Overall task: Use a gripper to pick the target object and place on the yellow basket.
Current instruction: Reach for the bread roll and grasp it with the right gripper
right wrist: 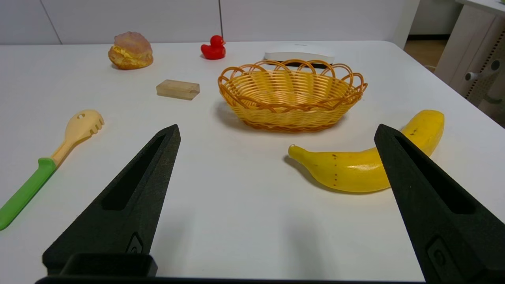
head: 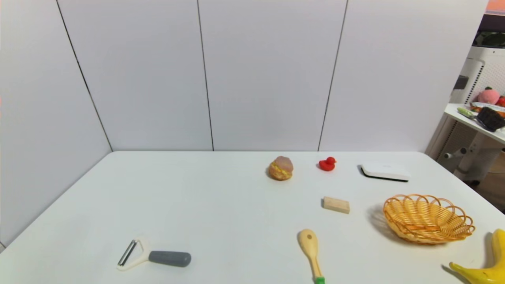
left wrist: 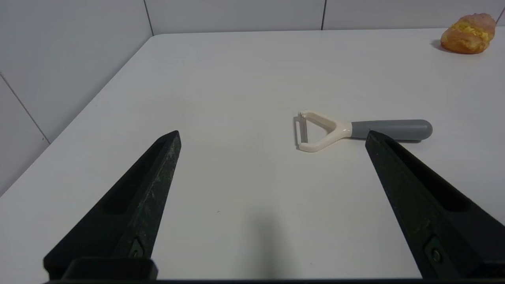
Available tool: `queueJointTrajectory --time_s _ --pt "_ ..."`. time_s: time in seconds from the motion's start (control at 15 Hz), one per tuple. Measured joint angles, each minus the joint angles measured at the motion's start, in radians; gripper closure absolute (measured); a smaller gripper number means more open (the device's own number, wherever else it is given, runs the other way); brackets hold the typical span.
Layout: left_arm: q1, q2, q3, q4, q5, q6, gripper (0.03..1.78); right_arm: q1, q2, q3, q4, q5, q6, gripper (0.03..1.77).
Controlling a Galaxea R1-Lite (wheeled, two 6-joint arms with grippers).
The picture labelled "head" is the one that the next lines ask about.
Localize cream puff toy bun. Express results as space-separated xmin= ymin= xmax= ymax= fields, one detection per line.
xmin=269 ymin=156 xmax=294 ymax=181

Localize yellow wicker basket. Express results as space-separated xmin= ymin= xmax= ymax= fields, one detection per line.
xmin=383 ymin=194 xmax=475 ymax=245

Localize dark object atop cabinet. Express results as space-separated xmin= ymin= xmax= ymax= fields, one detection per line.
xmin=473 ymin=31 xmax=505 ymax=49

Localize small wooden block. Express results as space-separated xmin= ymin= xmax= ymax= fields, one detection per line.
xmin=323 ymin=196 xmax=350 ymax=214

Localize wooden spoon green tip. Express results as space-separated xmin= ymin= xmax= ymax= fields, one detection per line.
xmin=297 ymin=229 xmax=325 ymax=284

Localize flat white box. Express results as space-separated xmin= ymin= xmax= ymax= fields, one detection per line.
xmin=361 ymin=163 xmax=410 ymax=182

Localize orange snack packet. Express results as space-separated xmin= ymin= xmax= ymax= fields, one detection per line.
xmin=470 ymin=102 xmax=505 ymax=118

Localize black brush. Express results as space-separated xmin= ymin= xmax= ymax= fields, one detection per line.
xmin=476 ymin=106 xmax=505 ymax=132

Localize pink peach plush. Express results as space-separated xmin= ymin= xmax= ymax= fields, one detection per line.
xmin=478 ymin=87 xmax=501 ymax=105

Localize white perforated cabinet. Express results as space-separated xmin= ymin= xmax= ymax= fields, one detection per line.
xmin=426 ymin=45 xmax=505 ymax=160

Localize yellow banana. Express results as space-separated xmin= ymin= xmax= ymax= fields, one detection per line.
xmin=449 ymin=229 xmax=505 ymax=284

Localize grey handled peeler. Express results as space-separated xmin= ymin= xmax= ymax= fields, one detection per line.
xmin=117 ymin=238 xmax=192 ymax=272

